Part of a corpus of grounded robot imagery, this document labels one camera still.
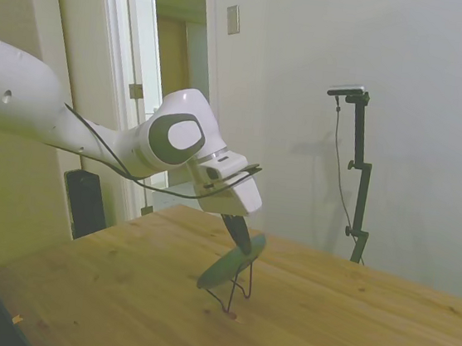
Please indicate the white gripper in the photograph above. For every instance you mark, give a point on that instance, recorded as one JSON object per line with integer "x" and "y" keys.
{"x": 244, "y": 199}

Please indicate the dark green round plate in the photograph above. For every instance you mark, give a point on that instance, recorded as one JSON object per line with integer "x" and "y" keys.
{"x": 224, "y": 268}

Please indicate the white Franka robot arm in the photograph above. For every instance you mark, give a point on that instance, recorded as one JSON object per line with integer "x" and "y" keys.
{"x": 34, "y": 104}

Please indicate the metal door hinge plate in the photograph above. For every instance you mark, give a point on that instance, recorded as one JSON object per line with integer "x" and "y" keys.
{"x": 136, "y": 91}

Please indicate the black box speaker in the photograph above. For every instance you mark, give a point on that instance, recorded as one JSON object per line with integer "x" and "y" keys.
{"x": 85, "y": 204}

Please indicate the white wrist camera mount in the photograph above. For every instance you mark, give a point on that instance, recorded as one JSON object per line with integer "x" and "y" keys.
{"x": 223, "y": 166}

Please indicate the black camera stand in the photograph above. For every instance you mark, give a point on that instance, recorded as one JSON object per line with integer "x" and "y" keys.
{"x": 360, "y": 175}

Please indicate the grey exterior camera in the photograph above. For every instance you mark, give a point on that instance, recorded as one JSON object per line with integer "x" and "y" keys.
{"x": 347, "y": 90}

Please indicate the beige wall switch plate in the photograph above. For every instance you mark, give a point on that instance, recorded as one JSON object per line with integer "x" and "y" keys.
{"x": 233, "y": 19}

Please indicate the white door frame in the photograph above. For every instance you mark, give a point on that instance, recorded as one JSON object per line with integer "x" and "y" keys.
{"x": 122, "y": 43}

